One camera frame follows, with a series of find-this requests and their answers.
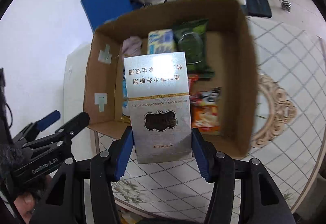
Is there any orange snack bag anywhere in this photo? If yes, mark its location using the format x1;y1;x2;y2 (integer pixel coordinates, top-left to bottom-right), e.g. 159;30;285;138
189;87;221;132

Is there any blue tube package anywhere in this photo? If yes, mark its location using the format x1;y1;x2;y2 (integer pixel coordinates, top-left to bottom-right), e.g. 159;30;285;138
121;78;130;123

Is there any white silver cigarette carton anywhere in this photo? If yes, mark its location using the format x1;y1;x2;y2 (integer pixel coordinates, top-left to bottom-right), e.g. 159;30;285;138
124;52;192;163

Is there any grey plush toy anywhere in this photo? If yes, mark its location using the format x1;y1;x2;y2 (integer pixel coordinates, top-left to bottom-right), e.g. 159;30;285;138
122;36;143;60

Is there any green wet wipes pack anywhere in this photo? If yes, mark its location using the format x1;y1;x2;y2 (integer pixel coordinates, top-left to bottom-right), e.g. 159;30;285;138
172;19;215;79

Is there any yellow blue tissue pack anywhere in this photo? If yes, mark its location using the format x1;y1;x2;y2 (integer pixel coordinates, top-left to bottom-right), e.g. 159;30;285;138
147;29;176;54

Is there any red snack packet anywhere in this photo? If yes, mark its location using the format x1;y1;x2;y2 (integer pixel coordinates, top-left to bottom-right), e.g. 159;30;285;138
188;74;199;95

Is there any open cardboard box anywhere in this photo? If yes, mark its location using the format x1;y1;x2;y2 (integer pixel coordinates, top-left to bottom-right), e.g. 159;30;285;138
83;0;258;158

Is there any blue board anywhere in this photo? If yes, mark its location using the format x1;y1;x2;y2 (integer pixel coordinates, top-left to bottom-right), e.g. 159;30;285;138
81;0;133;32

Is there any chrome dumbbell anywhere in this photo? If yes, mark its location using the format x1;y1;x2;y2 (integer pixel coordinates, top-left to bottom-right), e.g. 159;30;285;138
278;0;292;12

